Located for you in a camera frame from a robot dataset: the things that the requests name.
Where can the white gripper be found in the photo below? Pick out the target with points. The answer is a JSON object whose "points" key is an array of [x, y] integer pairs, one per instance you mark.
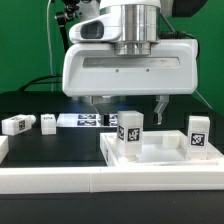
{"points": [[94, 70]]}

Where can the white square table top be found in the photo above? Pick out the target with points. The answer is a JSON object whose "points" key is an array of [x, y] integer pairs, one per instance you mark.
{"points": [[159, 148]]}

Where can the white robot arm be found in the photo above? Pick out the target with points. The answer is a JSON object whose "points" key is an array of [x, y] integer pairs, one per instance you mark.
{"points": [[121, 51]]}

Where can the white U-shaped obstacle fence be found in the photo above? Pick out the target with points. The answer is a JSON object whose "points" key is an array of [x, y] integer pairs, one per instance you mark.
{"points": [[110, 179]]}

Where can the white marker base plate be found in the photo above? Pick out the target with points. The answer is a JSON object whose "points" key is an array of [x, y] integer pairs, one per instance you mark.
{"points": [[79, 120]]}

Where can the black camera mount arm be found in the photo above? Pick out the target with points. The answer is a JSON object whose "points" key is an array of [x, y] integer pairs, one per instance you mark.
{"points": [[65, 16]]}

